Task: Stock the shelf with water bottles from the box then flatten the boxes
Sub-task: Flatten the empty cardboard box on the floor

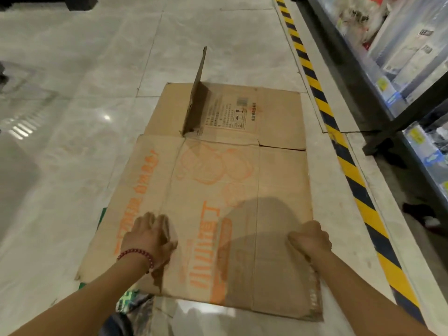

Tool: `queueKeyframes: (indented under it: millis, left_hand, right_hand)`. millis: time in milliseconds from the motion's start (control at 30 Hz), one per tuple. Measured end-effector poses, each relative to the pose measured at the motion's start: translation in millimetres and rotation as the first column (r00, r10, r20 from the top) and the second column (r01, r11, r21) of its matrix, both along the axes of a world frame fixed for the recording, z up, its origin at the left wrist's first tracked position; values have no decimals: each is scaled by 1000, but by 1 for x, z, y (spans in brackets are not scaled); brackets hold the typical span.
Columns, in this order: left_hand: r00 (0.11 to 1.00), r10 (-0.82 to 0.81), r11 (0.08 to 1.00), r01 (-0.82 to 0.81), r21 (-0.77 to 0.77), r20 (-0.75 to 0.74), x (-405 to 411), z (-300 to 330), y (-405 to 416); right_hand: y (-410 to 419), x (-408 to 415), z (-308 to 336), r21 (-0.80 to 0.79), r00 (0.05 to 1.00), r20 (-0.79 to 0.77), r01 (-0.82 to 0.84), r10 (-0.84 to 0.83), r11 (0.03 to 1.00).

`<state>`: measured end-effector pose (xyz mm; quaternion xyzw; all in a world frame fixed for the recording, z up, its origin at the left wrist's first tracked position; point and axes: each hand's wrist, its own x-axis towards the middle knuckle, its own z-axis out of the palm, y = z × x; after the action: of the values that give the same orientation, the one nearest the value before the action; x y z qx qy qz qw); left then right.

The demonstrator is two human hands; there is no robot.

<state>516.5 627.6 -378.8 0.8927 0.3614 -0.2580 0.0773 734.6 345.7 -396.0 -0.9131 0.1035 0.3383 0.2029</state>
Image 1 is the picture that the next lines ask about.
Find person's left hand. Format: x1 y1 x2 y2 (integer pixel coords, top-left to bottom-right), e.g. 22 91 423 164
120 211 178 273

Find person's right hand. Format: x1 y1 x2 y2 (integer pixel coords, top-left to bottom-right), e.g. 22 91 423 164
287 220 333 265

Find person's left forearm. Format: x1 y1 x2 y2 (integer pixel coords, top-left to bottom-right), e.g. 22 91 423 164
8 257 153 336

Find person's light grey trousers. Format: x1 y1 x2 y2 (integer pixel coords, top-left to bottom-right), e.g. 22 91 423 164
126 294 154 336

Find red white bagged item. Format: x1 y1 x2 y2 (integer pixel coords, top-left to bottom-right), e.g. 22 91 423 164
336 0 389 46

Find person's black left shoe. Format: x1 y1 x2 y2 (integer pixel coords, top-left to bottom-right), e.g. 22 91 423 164
98 313 133 336

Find black metal store shelving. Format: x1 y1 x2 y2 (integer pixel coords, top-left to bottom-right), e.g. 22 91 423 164
292 0 448 238

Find red bead bracelet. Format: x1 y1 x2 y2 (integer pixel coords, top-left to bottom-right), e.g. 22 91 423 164
116 249 154 274

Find person's right forearm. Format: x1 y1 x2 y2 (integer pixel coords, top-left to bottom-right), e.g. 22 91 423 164
308 250 438 336

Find brown cardboard box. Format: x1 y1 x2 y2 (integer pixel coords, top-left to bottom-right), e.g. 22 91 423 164
75 46 324 322

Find pile of clear bagged goods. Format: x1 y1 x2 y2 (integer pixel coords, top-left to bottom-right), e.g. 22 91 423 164
367 0 448 102

